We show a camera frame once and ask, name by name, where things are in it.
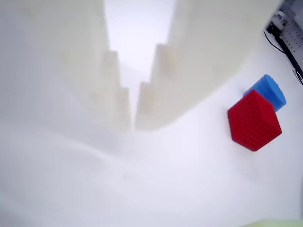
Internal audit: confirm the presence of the yellow-green rectangular block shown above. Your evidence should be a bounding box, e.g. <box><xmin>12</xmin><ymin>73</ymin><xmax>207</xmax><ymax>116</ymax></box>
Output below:
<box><xmin>246</xmin><ymin>219</ymin><xmax>303</xmax><ymax>227</ymax></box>

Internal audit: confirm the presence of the small white device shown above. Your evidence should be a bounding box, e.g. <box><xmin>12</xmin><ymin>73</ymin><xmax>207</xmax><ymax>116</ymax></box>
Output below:
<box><xmin>271</xmin><ymin>9</ymin><xmax>287</xmax><ymax>31</ymax></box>

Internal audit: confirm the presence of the white perforated board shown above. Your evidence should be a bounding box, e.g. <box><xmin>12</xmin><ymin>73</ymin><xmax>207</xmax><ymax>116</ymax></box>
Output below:
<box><xmin>276</xmin><ymin>0</ymin><xmax>303</xmax><ymax>71</ymax></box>

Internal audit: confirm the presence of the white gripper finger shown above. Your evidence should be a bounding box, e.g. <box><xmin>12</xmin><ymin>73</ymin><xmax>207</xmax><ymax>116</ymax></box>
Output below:
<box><xmin>134</xmin><ymin>0</ymin><xmax>285</xmax><ymax>130</ymax></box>
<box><xmin>0</xmin><ymin>0</ymin><xmax>132</xmax><ymax>147</ymax></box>

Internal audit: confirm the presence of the blue cylinder block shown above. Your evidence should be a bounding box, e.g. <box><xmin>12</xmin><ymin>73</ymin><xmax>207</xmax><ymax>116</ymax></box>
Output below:
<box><xmin>243</xmin><ymin>74</ymin><xmax>287</xmax><ymax>113</ymax></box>

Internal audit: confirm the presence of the red cube block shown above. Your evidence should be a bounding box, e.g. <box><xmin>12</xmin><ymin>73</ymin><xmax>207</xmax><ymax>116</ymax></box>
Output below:
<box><xmin>227</xmin><ymin>89</ymin><xmax>283</xmax><ymax>152</ymax></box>

